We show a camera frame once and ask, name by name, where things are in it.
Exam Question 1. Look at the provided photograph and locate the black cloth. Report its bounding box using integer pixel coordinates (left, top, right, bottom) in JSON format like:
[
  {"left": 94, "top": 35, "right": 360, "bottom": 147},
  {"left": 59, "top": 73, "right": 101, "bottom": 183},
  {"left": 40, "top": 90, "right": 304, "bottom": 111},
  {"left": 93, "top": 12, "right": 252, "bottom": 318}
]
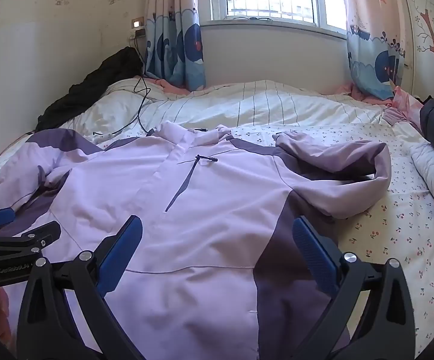
[{"left": 35, "top": 46, "right": 146, "bottom": 134}]

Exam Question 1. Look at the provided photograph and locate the white striped duvet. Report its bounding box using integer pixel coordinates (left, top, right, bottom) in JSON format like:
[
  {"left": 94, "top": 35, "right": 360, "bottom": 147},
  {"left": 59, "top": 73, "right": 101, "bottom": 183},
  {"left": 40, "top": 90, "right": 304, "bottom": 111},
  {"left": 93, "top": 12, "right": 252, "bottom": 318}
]
[{"left": 0, "top": 79, "right": 390, "bottom": 173}]

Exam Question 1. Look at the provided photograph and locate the whale print curtain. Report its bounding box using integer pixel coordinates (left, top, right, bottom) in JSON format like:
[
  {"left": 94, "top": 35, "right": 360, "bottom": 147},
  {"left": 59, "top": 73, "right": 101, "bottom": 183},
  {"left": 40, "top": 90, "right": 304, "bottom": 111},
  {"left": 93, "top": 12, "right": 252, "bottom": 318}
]
[
  {"left": 144, "top": 0, "right": 207, "bottom": 91},
  {"left": 339, "top": 0, "right": 407, "bottom": 101}
]

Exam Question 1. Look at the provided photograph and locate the black cable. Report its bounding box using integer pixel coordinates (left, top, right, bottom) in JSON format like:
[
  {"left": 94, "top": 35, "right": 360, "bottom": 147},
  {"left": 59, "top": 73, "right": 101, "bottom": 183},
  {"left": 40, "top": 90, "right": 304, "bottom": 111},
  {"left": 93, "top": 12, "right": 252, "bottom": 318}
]
[{"left": 93, "top": 37, "right": 157, "bottom": 137}]

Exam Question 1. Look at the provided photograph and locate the purple two-tone jacket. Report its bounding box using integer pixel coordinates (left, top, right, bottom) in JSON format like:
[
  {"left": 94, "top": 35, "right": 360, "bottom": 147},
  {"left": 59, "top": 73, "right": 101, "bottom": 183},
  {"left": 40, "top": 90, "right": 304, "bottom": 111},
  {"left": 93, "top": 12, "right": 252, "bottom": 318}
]
[{"left": 0, "top": 120, "right": 392, "bottom": 360}]

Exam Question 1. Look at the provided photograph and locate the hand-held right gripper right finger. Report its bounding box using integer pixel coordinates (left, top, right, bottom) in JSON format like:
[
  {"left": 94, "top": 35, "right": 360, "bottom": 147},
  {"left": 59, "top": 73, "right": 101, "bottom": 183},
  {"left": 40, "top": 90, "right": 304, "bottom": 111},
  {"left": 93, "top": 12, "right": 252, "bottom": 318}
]
[{"left": 292, "top": 215, "right": 416, "bottom": 360}]

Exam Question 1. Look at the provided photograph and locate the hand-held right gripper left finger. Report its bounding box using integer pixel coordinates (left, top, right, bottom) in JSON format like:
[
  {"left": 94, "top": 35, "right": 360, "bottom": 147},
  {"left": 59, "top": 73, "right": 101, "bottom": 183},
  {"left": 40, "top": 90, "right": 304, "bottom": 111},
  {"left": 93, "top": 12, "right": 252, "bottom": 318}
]
[{"left": 16, "top": 215, "right": 144, "bottom": 360}]

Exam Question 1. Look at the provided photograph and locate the pink bedding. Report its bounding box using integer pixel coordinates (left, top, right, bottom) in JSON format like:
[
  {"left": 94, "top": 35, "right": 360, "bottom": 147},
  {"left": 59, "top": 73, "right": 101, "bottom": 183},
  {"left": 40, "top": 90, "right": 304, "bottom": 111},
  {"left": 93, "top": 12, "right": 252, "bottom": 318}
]
[{"left": 142, "top": 77, "right": 193, "bottom": 94}]

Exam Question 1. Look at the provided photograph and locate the white wall pipe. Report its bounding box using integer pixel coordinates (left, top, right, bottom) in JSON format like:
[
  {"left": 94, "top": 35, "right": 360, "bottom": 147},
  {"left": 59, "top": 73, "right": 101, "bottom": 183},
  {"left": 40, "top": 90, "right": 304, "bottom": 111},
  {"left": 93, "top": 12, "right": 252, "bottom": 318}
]
[{"left": 399, "top": 0, "right": 416, "bottom": 81}]

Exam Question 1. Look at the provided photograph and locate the pink cloth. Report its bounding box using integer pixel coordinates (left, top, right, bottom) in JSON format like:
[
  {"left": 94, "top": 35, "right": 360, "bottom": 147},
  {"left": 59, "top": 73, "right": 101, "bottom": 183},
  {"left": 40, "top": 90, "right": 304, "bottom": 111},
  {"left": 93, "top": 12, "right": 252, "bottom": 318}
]
[{"left": 384, "top": 85, "right": 427, "bottom": 128}]

